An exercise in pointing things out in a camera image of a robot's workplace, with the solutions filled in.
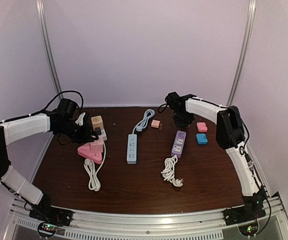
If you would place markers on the pink cube socket adapter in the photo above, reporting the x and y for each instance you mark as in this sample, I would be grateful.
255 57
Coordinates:
97 146

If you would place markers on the beige cube charger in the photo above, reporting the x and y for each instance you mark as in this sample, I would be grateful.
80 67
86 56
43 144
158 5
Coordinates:
97 122

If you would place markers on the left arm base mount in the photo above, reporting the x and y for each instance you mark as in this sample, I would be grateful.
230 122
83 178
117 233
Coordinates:
47 213

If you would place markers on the black plug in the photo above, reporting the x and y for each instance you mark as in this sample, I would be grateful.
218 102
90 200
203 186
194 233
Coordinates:
98 131

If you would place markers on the left aluminium post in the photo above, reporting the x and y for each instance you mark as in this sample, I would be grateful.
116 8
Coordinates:
47 46

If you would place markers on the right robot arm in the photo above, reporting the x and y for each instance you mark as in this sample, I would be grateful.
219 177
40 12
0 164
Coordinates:
230 136

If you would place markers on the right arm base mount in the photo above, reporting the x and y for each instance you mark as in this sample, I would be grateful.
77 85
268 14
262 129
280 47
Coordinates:
250 211

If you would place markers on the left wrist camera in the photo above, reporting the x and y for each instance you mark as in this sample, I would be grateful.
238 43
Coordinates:
66 108

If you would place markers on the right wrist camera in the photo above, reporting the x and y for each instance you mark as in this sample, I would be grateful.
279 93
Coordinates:
175 101

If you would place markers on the right aluminium post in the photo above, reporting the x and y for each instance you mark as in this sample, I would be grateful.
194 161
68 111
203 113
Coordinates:
249 23

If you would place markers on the aluminium front rail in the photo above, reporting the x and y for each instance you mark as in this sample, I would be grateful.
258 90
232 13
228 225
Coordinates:
202 225

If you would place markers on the pink plug adapter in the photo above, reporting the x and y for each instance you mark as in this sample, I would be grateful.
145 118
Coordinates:
202 127

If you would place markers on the purple power strip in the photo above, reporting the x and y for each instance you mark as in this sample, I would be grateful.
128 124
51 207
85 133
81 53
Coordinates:
178 144

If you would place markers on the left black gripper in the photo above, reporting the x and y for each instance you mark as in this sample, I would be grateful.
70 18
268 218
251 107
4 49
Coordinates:
85 137

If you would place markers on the aluminium post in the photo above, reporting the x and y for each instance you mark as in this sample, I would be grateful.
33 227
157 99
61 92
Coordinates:
249 23
47 46

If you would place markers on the blue plug adapter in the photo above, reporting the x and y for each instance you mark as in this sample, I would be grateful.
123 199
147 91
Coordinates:
201 139

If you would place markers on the light blue power strip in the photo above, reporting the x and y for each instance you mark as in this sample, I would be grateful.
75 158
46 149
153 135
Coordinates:
132 149

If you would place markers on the white power strip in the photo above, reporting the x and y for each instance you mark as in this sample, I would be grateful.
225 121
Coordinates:
103 135

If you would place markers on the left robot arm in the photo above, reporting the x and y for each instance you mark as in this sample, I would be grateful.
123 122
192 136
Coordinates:
21 139

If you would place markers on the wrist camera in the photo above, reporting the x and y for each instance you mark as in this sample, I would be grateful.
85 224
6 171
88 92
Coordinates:
175 101
66 108

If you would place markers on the pink triangular power strip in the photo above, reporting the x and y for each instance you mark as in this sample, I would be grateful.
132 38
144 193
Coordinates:
85 152

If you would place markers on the small pink charger plug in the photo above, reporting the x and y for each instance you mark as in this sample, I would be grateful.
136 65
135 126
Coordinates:
156 124

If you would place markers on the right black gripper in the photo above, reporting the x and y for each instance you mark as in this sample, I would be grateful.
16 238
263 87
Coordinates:
179 124

